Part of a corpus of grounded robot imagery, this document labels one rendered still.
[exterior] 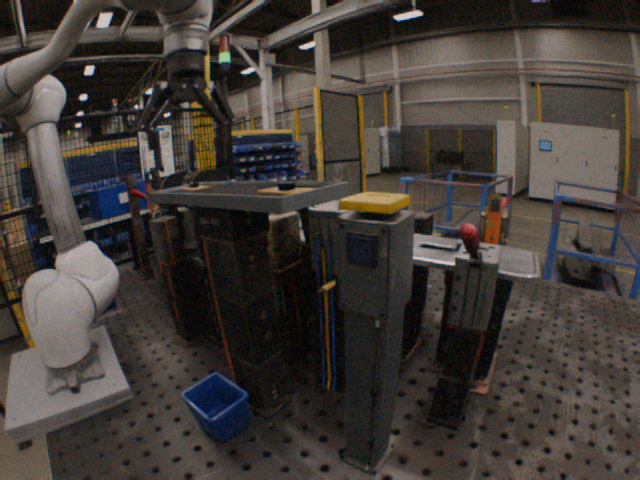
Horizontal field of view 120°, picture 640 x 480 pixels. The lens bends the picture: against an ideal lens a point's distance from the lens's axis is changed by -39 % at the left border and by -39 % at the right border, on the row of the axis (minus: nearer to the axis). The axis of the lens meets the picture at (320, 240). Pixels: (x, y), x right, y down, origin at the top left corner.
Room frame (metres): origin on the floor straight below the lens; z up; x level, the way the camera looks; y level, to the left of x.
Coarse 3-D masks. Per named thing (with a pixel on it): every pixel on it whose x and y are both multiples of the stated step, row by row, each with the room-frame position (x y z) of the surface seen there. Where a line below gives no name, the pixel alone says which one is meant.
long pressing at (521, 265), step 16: (304, 240) 0.71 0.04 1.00; (416, 240) 0.66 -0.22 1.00; (432, 240) 0.65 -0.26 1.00; (448, 240) 0.64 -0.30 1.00; (416, 256) 0.54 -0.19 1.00; (432, 256) 0.55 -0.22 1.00; (448, 256) 0.54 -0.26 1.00; (512, 256) 0.51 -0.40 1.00; (528, 256) 0.50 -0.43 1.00; (512, 272) 0.43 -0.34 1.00; (528, 272) 0.42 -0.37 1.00
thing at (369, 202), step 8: (368, 192) 0.36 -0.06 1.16; (344, 200) 0.32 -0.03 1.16; (352, 200) 0.31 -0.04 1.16; (360, 200) 0.31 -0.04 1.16; (368, 200) 0.31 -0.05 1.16; (376, 200) 0.30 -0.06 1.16; (384, 200) 0.30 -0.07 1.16; (392, 200) 0.30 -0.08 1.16; (400, 200) 0.31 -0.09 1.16; (408, 200) 0.33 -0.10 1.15; (344, 208) 0.32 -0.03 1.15; (352, 208) 0.31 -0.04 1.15; (360, 208) 0.31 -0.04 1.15; (368, 208) 0.30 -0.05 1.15; (376, 208) 0.29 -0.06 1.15; (384, 208) 0.29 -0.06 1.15; (392, 208) 0.29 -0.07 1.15; (400, 208) 0.31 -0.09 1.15; (368, 216) 0.32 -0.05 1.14; (376, 216) 0.31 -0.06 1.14
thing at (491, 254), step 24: (456, 264) 0.39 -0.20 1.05; (456, 288) 0.38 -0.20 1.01; (480, 288) 0.36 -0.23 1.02; (456, 312) 0.38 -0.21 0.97; (480, 312) 0.36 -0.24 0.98; (456, 336) 0.38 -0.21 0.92; (480, 336) 0.36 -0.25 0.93; (456, 360) 0.38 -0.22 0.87; (456, 384) 0.37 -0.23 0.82; (432, 408) 0.39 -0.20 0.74; (456, 408) 0.36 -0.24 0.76
